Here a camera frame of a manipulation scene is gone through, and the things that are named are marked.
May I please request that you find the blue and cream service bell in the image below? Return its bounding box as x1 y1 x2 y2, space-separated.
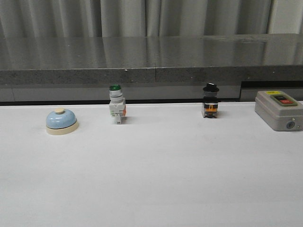
46 107 79 135

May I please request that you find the grey stone counter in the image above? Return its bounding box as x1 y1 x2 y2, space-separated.
0 34 303 104

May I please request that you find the grey push button box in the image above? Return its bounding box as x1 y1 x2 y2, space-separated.
255 90 303 131

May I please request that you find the grey curtain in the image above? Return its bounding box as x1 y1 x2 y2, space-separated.
0 0 303 38

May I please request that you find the green pushbutton switch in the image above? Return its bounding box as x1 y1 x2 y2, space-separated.
109 84 126 124

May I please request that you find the black selector switch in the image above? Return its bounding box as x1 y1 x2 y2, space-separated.
202 83 219 118

